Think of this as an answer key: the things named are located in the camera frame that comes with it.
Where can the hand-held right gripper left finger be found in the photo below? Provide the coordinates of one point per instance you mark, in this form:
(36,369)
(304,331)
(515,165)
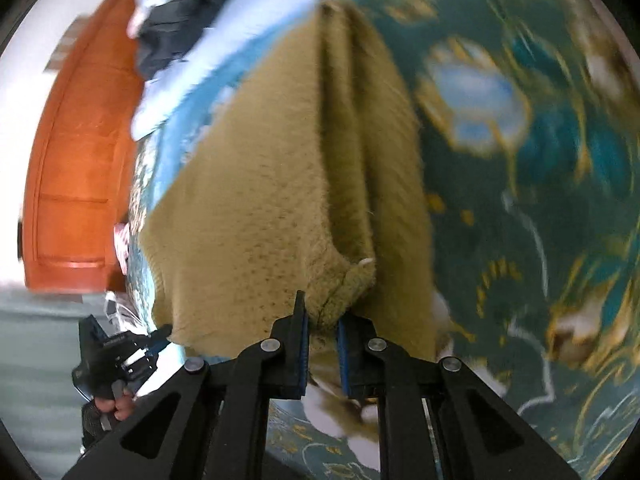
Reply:
(301,350)

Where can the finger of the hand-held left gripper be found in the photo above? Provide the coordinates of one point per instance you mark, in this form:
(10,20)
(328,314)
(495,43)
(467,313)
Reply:
(157,345)

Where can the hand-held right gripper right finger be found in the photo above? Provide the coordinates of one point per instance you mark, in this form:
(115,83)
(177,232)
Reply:
(344,360)

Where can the olive knitted sweater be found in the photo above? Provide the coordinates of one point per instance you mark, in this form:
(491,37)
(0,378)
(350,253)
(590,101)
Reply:
(250,210)

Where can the person's left hand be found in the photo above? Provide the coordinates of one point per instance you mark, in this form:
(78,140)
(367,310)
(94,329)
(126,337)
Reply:
(117,407)

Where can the grey white crumpled cloth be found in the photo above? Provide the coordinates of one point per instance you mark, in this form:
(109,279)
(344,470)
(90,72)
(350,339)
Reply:
(125,312)

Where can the pink patterned cloth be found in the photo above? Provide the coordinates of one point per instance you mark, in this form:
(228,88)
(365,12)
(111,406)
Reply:
(121,245)

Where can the orange wooden headboard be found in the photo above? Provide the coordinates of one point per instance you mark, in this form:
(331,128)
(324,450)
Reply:
(75,160)

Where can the teal floral bedsheet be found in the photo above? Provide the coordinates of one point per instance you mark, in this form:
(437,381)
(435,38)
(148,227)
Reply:
(525,160)

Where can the blue daisy print quilt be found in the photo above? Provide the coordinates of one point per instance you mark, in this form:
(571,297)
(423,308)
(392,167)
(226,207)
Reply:
(225,35)

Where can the dark grey garment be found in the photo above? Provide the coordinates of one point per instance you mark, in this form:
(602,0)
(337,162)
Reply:
(175,25)

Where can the grey slatted wall fixture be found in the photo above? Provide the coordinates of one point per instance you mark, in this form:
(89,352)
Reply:
(65,45)

